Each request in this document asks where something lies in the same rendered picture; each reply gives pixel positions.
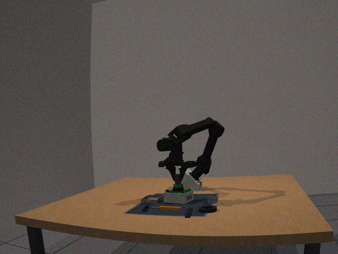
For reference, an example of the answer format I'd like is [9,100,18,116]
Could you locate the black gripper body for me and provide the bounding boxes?
[158,150,196,168]

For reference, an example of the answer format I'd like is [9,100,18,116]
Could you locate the dark blue mat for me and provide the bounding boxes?
[124,193,219,217]

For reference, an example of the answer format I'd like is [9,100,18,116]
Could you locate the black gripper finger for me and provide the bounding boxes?
[179,168,188,181]
[166,167,176,181]

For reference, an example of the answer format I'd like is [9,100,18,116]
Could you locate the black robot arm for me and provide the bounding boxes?
[157,117,224,180]

